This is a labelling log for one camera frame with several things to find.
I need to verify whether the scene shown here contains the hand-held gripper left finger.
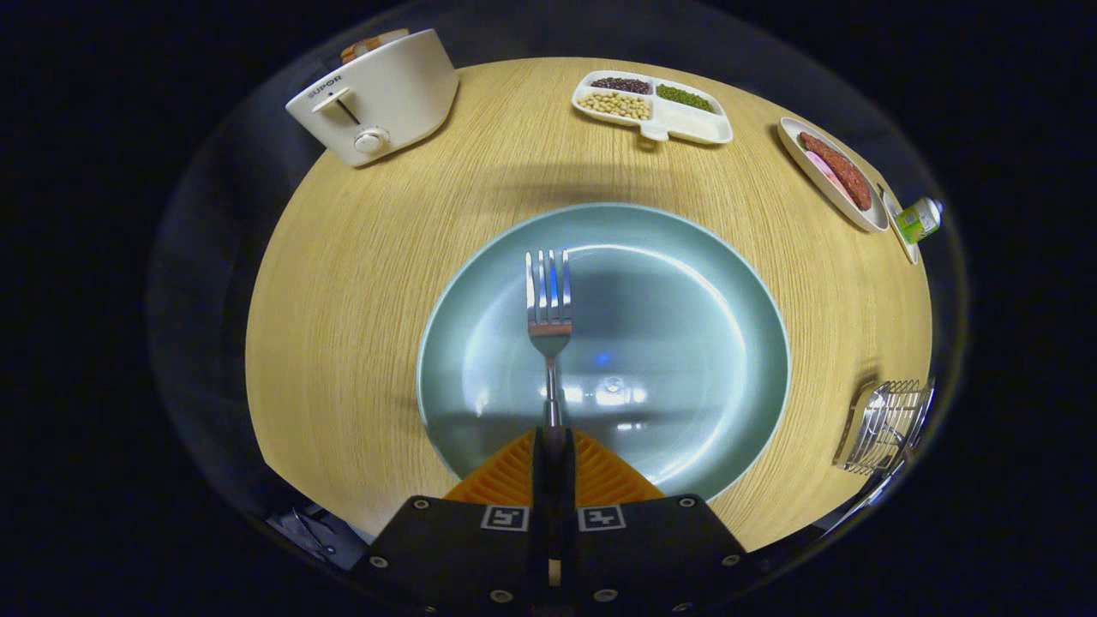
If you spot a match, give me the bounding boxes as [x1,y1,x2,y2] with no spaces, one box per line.
[351,428,556,617]

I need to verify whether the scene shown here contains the silver bottle green label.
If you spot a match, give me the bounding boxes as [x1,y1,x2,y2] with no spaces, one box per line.
[894,197,944,245]

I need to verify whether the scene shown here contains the white toaster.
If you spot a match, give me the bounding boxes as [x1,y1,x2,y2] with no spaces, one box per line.
[285,28,460,168]

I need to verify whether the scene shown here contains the brown steak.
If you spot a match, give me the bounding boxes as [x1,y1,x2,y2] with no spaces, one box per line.
[799,132,872,212]

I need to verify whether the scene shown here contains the silver metal fork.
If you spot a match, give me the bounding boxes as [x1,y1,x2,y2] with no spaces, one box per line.
[525,249,573,446]

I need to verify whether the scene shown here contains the pile of green beans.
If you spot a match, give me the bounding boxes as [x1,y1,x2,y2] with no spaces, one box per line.
[656,83,714,113]

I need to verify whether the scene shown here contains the toasted bread slice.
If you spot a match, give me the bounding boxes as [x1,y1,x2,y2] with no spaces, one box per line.
[340,28,411,63]

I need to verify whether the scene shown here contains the light blue plate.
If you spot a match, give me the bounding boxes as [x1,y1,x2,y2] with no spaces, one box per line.
[417,202,791,502]

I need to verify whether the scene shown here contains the white round food plate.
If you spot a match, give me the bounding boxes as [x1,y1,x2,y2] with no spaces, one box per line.
[778,117,890,234]

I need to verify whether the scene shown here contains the pile of yellow soybeans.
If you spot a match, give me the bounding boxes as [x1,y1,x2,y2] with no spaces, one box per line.
[578,91,650,121]

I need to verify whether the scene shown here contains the white divided dish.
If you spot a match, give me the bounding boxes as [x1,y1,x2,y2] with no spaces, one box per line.
[572,70,734,145]

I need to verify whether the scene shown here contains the metal cutlery drain rack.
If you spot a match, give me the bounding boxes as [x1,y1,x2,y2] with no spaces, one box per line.
[833,380,936,476]

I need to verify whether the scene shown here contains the white square coaster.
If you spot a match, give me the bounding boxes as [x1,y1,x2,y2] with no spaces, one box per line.
[881,189,920,265]

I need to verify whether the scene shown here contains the pink ham slices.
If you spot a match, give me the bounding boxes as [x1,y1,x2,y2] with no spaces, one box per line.
[804,150,858,207]

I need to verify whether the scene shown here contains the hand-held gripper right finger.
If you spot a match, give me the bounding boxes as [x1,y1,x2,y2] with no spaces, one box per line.
[555,428,748,617]

